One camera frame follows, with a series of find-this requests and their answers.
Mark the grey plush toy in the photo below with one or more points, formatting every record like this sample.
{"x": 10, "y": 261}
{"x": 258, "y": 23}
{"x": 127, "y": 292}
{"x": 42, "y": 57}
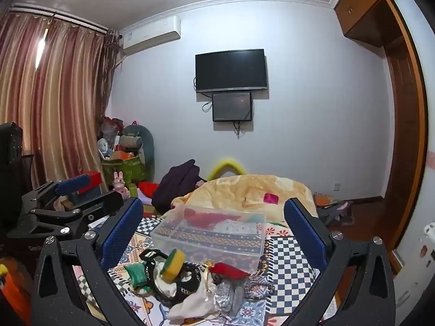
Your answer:
{"x": 146, "y": 142}

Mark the yellow multicolour scrunchie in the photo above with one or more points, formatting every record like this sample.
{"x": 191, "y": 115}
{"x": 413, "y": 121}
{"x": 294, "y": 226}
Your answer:
{"x": 174, "y": 261}

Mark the black wall television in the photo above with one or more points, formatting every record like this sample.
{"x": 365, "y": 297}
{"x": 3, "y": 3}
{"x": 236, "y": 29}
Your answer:
{"x": 231, "y": 70}

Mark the white wardrobe sliding door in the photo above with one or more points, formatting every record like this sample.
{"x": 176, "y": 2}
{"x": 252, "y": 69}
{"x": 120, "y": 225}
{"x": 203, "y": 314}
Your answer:
{"x": 424, "y": 108}

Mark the clear plastic storage box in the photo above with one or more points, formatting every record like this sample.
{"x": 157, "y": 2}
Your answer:
{"x": 207, "y": 244}

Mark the striped brown curtain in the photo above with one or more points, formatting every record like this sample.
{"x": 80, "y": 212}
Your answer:
{"x": 68, "y": 91}

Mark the pink rabbit figurine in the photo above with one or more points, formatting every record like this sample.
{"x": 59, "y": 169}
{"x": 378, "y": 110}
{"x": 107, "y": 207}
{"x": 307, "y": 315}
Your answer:
{"x": 119, "y": 185}

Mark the wooden overhead cabinet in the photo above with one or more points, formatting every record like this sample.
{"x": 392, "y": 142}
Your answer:
{"x": 363, "y": 3}

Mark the patterned bed sheet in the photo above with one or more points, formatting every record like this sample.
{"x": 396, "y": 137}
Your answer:
{"x": 292, "y": 278}

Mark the dark purple clothing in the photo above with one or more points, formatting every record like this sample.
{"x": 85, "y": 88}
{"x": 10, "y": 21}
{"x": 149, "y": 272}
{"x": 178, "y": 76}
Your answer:
{"x": 173, "y": 186}

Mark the yellow foam arch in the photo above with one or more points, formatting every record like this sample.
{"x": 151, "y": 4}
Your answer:
{"x": 227, "y": 163}

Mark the grey purple bag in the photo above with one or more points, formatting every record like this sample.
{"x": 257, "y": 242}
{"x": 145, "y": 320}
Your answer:
{"x": 334, "y": 210}

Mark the silver glitter scrunchie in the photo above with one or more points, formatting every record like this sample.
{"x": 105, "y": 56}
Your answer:
{"x": 228, "y": 297}

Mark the red hair accessory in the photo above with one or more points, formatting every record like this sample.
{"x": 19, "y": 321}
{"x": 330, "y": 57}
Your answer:
{"x": 229, "y": 269}

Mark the green scrunchie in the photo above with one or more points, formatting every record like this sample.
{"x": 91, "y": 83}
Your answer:
{"x": 136, "y": 275}

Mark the yellow fleece blanket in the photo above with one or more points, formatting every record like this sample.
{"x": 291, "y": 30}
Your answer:
{"x": 244, "y": 190}

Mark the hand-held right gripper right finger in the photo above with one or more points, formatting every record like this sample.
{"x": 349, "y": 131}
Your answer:
{"x": 304, "y": 231}

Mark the green storage bag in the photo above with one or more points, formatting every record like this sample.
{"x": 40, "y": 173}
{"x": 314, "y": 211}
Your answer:
{"x": 131, "y": 169}

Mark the white air conditioner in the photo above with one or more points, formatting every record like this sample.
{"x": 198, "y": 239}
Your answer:
{"x": 149, "y": 35}

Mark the small black monitor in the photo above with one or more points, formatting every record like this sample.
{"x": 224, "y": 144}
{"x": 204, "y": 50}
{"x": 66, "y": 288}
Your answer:
{"x": 232, "y": 107}

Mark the red garment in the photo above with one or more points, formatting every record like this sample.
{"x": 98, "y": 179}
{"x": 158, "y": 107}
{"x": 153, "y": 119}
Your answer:
{"x": 207, "y": 220}

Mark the white cloth pouch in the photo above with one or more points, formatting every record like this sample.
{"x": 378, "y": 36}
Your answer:
{"x": 193, "y": 302}

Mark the black headband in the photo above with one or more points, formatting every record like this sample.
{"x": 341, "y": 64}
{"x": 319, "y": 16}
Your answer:
{"x": 185, "y": 283}

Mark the curtain rod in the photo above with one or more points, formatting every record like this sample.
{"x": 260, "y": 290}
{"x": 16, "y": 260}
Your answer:
{"x": 61, "y": 15}

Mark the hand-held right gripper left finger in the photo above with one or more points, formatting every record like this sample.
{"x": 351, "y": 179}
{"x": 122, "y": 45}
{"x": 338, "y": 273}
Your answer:
{"x": 122, "y": 231}

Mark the green bottle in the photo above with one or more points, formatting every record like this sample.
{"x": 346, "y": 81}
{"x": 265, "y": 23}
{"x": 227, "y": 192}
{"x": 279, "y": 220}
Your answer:
{"x": 133, "y": 191}

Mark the red box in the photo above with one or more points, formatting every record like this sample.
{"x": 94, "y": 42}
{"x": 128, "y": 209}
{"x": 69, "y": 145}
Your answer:
{"x": 94, "y": 177}

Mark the red cloth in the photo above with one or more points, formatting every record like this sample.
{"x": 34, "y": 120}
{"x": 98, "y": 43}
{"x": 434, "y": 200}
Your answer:
{"x": 149, "y": 187}

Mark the gold bangle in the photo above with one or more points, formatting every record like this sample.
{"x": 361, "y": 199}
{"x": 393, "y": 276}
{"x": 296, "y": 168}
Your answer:
{"x": 207, "y": 278}

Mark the light patterned cloth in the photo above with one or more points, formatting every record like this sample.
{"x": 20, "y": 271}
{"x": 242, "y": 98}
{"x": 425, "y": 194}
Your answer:
{"x": 241, "y": 227}

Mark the brown wooden door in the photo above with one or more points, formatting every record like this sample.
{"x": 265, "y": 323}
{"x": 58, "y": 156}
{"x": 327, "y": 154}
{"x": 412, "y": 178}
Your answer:
{"x": 402, "y": 135}

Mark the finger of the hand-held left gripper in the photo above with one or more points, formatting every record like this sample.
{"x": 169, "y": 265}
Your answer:
{"x": 73, "y": 183}
{"x": 98, "y": 205}

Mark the white wall socket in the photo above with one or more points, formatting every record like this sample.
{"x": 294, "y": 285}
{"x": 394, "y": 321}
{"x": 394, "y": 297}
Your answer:
{"x": 337, "y": 187}

